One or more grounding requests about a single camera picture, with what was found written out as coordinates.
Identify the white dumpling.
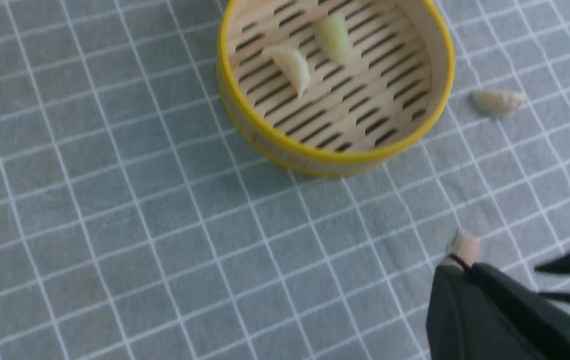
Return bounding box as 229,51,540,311
470,89,528,119
261,44,311,99

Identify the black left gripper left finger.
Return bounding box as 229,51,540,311
426,254,570,360

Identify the grey checked tablecloth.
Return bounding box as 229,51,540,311
0,0,570,360

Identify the pale green dumpling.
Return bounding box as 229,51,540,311
314,12,353,66

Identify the yellow rimmed bamboo steamer tray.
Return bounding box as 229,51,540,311
216,0,455,176

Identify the white dumpling front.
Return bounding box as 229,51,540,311
261,44,311,99

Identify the pink dumpling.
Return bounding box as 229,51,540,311
446,227,480,266

